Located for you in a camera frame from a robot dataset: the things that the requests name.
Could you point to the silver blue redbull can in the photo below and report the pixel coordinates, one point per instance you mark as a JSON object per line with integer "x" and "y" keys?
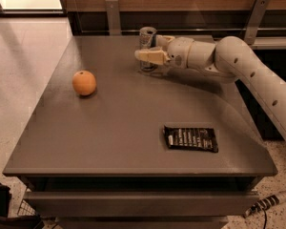
{"x": 147, "y": 40}

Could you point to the grey table drawer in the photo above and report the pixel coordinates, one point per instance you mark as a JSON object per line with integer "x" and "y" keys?
{"x": 140, "y": 204}

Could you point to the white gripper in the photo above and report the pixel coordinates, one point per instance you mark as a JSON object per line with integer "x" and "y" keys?
{"x": 178, "y": 52}

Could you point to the left metal bracket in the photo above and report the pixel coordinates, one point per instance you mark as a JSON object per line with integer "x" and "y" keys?
{"x": 113, "y": 16}

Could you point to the metal bracket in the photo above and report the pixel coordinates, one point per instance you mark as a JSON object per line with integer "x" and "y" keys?
{"x": 254, "y": 20}
{"x": 113, "y": 16}

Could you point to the wire basket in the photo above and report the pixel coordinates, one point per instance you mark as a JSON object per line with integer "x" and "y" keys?
{"x": 25, "y": 209}

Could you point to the orange fruit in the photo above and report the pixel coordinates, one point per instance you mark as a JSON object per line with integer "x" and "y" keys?
{"x": 84, "y": 83}

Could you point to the striped power strip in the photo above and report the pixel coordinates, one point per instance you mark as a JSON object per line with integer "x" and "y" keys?
{"x": 266, "y": 203}

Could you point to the right metal bracket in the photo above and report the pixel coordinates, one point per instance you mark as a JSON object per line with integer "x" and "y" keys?
{"x": 254, "y": 20}

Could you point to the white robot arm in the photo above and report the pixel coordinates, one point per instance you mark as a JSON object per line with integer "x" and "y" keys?
{"x": 226, "y": 60}

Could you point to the black snack packet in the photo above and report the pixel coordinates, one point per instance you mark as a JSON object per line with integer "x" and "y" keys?
{"x": 191, "y": 139}

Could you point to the black chair part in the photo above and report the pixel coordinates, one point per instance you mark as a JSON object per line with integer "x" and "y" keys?
{"x": 22, "y": 222}

